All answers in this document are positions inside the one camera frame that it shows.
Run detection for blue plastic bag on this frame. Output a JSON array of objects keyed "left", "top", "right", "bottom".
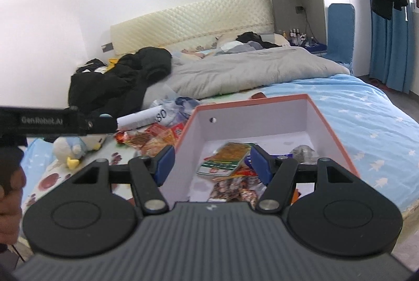
[{"left": 170, "top": 97, "right": 201, "bottom": 124}]

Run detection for white wrapped roll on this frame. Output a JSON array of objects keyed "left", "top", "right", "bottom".
[{"left": 117, "top": 106, "right": 167, "bottom": 130}]

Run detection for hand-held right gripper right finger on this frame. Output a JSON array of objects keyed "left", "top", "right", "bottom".
[{"left": 250, "top": 145, "right": 370, "bottom": 213}]

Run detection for black jacket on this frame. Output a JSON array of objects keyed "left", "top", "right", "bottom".
[{"left": 68, "top": 47, "right": 172, "bottom": 114}]

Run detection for cream quilted headboard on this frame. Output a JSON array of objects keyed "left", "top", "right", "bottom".
[{"left": 110, "top": 0, "right": 275, "bottom": 55}]

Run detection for blue covered chair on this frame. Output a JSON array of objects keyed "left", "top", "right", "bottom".
[{"left": 326, "top": 3, "right": 356, "bottom": 67}]

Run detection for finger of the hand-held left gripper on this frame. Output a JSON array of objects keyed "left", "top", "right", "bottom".
[{"left": 86, "top": 116, "right": 118, "bottom": 136}]

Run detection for plush penguin toy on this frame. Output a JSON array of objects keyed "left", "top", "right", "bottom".
[{"left": 52, "top": 114, "right": 108, "bottom": 168}]

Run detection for grey white garment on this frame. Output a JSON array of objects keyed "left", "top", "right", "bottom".
[{"left": 219, "top": 41, "right": 262, "bottom": 54}]

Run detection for brown patterned snack packet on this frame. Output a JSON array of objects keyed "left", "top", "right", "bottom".
[{"left": 209, "top": 178, "right": 262, "bottom": 203}]

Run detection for blue curtain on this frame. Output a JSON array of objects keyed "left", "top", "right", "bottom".
[{"left": 369, "top": 0, "right": 414, "bottom": 95}]

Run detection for grey duvet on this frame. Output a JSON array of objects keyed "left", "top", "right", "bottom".
[{"left": 144, "top": 47, "right": 351, "bottom": 101}]

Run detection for cluster of cosmetic bottles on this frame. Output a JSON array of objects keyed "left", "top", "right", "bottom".
[{"left": 282, "top": 27, "right": 308, "bottom": 46}]

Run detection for brown ridged biscuit packet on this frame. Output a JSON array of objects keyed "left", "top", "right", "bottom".
[{"left": 126, "top": 131, "right": 153, "bottom": 148}]

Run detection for orange cardboard box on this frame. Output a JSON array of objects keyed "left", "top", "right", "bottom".
[{"left": 160, "top": 94, "right": 362, "bottom": 203}]

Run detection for green-edged biscuit packet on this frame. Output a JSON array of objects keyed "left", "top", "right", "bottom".
[{"left": 196, "top": 142, "right": 256, "bottom": 177}]

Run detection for person's left hand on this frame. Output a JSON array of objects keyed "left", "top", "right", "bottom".
[{"left": 0, "top": 168, "right": 27, "bottom": 237}]

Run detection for red slippers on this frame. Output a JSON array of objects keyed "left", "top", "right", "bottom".
[{"left": 370, "top": 78, "right": 390, "bottom": 90}]

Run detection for blue star bedsheet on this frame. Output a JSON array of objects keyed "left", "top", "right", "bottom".
[{"left": 262, "top": 73, "right": 419, "bottom": 223}]

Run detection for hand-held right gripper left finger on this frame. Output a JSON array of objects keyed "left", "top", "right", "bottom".
[{"left": 56, "top": 145, "right": 175, "bottom": 214}]

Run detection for orange biscuit packet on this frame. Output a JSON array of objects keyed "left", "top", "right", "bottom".
[{"left": 141, "top": 126, "right": 178, "bottom": 156}]

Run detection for black charger cable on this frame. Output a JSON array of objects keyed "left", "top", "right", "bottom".
[{"left": 303, "top": 9, "right": 311, "bottom": 39}]

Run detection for black white garment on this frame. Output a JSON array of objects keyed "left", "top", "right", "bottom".
[{"left": 75, "top": 59, "right": 110, "bottom": 73}]

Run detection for blue nightstand cover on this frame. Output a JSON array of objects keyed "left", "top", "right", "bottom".
[{"left": 301, "top": 42, "right": 328, "bottom": 54}]

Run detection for peach pillow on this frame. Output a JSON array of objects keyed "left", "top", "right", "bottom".
[{"left": 177, "top": 34, "right": 239, "bottom": 59}]

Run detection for red white-print snack packet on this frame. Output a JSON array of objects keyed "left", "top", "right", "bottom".
[{"left": 170, "top": 124, "right": 189, "bottom": 139}]

